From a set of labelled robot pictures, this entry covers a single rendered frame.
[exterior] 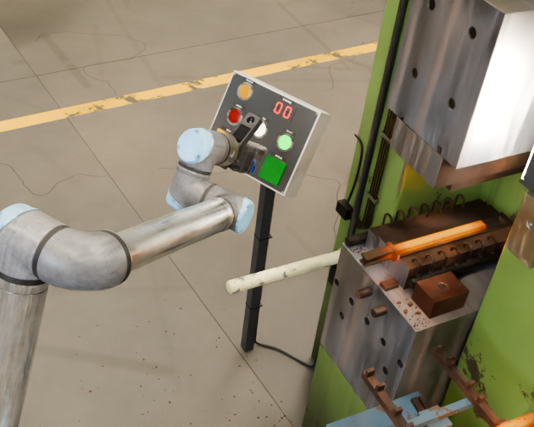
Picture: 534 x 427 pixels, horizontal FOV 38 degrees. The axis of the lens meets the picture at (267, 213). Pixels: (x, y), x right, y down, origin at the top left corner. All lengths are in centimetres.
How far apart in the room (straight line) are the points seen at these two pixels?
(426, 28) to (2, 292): 112
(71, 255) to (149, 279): 196
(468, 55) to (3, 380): 121
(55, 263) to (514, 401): 129
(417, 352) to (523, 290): 35
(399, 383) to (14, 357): 109
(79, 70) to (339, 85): 161
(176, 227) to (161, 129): 268
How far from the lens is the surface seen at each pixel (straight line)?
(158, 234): 165
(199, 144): 195
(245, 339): 311
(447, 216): 238
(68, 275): 150
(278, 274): 257
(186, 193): 198
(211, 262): 352
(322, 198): 397
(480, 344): 224
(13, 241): 154
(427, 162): 198
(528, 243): 195
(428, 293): 212
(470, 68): 181
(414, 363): 222
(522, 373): 215
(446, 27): 186
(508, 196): 251
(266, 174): 238
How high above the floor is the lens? 240
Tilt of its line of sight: 39 degrees down
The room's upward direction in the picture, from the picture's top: 8 degrees clockwise
